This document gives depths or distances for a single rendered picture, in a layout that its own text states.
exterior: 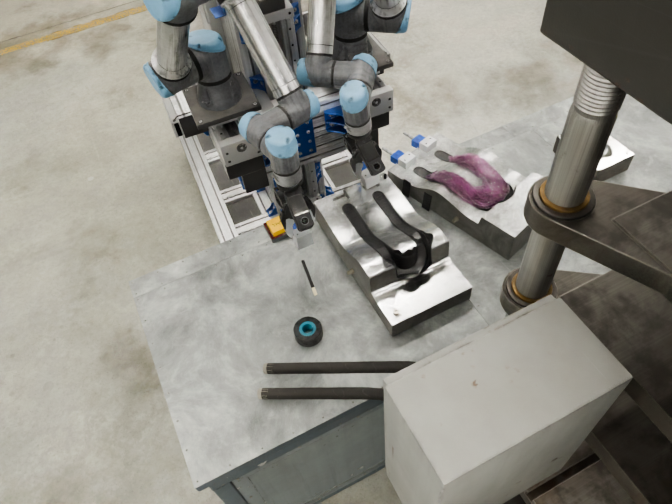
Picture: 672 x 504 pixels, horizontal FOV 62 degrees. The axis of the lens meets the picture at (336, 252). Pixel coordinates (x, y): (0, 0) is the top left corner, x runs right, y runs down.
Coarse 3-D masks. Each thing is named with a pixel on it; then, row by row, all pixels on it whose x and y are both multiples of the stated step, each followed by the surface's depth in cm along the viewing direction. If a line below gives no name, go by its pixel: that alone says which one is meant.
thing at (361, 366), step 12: (264, 372) 151; (276, 372) 150; (288, 372) 148; (300, 372) 147; (312, 372) 146; (324, 372) 145; (336, 372) 144; (348, 372) 143; (360, 372) 142; (372, 372) 141; (384, 372) 140
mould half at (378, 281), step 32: (352, 192) 179; (384, 192) 178; (320, 224) 182; (384, 224) 171; (416, 224) 167; (352, 256) 161; (448, 256) 163; (384, 288) 159; (416, 288) 158; (448, 288) 158; (384, 320) 157; (416, 320) 156
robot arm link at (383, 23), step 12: (372, 0) 177; (384, 0) 171; (396, 0) 172; (408, 0) 178; (372, 12) 180; (384, 12) 176; (396, 12) 176; (408, 12) 178; (372, 24) 183; (384, 24) 181; (396, 24) 181
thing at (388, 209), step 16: (352, 208) 175; (384, 208) 175; (352, 224) 172; (400, 224) 171; (368, 240) 167; (416, 240) 158; (432, 240) 157; (384, 256) 160; (400, 256) 156; (416, 256) 161; (400, 272) 161; (416, 272) 160
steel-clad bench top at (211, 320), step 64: (512, 128) 205; (640, 128) 200; (192, 256) 180; (256, 256) 178; (320, 256) 176; (512, 256) 170; (576, 256) 168; (192, 320) 165; (256, 320) 163; (320, 320) 161; (448, 320) 158; (192, 384) 152; (256, 384) 151; (320, 384) 149; (192, 448) 141; (256, 448) 140
